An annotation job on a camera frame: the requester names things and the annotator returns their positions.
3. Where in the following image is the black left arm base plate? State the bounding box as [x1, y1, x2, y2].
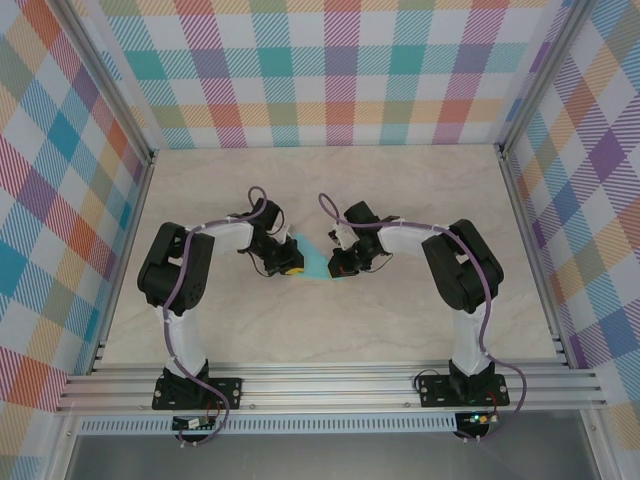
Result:
[152, 378, 245, 412]

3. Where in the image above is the slotted grey cable duct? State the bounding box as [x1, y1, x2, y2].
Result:
[79, 413, 459, 435]

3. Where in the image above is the aluminium mounting rail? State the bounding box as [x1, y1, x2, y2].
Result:
[54, 362, 609, 416]

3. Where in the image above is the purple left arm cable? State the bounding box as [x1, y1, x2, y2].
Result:
[160, 185, 271, 447]

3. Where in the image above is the left small circuit board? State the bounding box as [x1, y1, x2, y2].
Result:
[172, 417, 216, 431]

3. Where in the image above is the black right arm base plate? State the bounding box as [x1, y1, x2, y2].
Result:
[418, 374, 511, 409]

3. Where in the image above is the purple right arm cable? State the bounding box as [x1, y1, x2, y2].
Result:
[318, 192, 531, 444]

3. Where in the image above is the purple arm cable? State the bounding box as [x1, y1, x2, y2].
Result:
[318, 192, 531, 444]
[160, 185, 271, 447]

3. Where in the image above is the aluminium side rail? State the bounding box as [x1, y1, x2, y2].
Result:
[497, 144, 576, 371]
[87, 152, 157, 376]

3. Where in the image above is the grey metal panel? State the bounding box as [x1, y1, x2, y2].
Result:
[64, 432, 601, 480]

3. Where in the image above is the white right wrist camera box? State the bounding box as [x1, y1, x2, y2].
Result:
[327, 224, 354, 249]

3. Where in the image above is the thin black base cable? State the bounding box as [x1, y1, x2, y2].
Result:
[415, 367, 454, 396]

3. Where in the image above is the aluminium frame post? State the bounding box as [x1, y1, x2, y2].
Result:
[58, 0, 156, 166]
[494, 0, 604, 159]

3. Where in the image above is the teal paper sheet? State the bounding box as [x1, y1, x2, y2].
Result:
[291, 232, 351, 282]

